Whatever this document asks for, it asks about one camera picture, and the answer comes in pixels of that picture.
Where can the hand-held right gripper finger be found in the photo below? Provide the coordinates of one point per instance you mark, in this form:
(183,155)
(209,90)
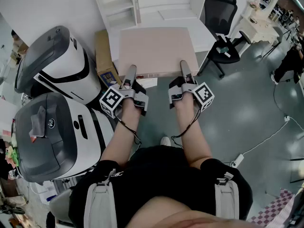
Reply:
(185,72)

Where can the white dressing table with mirror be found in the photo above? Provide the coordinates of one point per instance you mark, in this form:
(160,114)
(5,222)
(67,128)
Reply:
(257,30)

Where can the black office chair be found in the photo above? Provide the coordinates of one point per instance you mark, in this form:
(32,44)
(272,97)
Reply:
(219,13)

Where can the white shelf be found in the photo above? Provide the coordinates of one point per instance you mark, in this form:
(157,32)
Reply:
(117,6)

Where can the person's white shoe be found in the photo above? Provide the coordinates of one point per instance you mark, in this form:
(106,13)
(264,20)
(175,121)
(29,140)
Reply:
(165,141)

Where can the white desk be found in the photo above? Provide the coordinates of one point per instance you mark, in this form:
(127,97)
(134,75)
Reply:
(202,34)

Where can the white power strip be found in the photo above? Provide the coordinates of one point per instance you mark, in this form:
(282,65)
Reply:
(238,160)

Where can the white power adapter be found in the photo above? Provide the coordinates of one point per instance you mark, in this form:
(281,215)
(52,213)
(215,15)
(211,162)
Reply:
(287,118)

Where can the brown cardboard box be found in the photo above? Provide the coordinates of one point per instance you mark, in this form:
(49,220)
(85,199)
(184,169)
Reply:
(103,56)

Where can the pink object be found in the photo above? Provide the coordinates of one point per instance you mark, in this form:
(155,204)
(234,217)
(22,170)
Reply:
(156,51)

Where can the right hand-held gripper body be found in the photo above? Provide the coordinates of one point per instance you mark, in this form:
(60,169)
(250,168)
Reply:
(203,95)

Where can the white grey robot machine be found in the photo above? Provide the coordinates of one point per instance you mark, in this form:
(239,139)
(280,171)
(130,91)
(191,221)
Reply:
(59,63)
(54,139)

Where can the grey cloth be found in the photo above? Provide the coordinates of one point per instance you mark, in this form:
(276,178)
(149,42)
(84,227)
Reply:
(39,123)

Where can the person's left forearm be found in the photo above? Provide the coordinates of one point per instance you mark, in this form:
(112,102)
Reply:
(123,132)

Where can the person's right forearm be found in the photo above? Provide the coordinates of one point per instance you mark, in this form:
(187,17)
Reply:
(192,132)

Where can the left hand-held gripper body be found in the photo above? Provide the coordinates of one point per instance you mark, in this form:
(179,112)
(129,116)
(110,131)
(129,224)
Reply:
(111,100)

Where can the white paper sheet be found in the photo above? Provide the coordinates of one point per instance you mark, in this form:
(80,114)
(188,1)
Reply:
(148,82)

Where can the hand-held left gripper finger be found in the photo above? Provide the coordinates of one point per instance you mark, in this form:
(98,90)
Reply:
(130,76)

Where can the pink checked mat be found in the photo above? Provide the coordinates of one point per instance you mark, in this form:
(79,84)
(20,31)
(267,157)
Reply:
(278,208)

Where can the person's black shirt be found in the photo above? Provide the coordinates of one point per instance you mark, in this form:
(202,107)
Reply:
(161,172)

